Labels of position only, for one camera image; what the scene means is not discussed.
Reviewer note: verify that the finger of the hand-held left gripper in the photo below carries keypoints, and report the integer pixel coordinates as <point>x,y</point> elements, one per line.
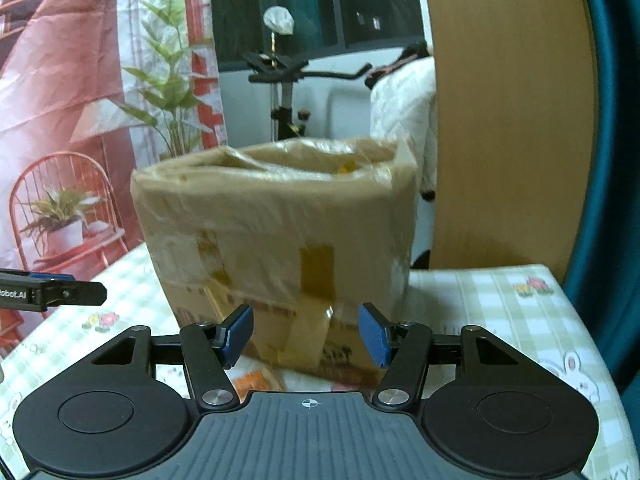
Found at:
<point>80,293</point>
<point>50,276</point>

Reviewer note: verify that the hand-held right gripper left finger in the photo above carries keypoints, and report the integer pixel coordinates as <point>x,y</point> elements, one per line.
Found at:
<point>238,335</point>

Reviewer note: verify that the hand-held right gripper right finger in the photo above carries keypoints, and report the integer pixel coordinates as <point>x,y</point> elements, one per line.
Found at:
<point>374,336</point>

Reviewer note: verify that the taped cardboard box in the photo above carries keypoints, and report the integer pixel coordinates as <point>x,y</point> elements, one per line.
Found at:
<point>260,220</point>

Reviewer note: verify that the beige and orange snack packet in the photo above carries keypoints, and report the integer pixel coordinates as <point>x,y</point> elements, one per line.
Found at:
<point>260,382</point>

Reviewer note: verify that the checked green tablecloth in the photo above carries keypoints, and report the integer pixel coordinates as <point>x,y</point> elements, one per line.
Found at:
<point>500,310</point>

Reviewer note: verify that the white quilted blanket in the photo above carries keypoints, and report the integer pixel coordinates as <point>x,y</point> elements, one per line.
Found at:
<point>400,120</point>

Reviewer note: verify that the exercise bike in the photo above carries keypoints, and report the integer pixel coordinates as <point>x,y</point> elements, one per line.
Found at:
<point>280,90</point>

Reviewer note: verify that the wooden board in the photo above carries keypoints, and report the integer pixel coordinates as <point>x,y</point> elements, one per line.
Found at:
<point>500,110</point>

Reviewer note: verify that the white plastic bag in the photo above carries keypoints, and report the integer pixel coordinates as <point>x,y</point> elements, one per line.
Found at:
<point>279,20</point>

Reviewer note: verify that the dark window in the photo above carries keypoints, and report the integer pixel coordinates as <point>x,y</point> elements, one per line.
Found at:
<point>310,5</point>

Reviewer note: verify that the printed wall poster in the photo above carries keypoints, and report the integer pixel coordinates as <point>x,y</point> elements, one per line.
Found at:
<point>75,85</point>

